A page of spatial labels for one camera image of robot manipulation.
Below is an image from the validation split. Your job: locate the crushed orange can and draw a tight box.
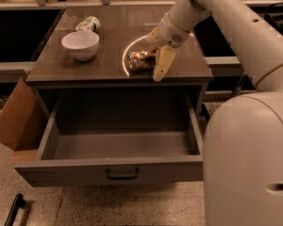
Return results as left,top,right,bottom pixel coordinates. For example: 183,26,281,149
128,51,156,72

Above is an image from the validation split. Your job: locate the open grey top drawer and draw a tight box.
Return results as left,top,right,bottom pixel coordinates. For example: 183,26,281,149
14,105,203,186

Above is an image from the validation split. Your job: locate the grey drawer cabinet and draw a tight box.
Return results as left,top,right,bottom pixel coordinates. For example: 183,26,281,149
26,6,211,120

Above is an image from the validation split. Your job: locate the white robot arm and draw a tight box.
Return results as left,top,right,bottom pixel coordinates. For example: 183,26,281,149
148,0,283,226

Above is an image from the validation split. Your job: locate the black handle on floor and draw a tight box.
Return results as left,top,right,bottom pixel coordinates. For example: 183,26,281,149
4,193,25,226

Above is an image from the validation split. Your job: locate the white ceramic bowl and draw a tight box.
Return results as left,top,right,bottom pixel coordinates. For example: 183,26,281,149
61,31,99,61

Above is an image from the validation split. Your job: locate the brown cardboard box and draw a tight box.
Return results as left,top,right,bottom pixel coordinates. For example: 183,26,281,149
0,78,47,151

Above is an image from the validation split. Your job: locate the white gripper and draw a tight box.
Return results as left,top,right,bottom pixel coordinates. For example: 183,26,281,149
145,13,190,82

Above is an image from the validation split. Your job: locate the black drawer handle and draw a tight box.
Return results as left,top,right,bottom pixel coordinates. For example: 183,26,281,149
106,168,140,181

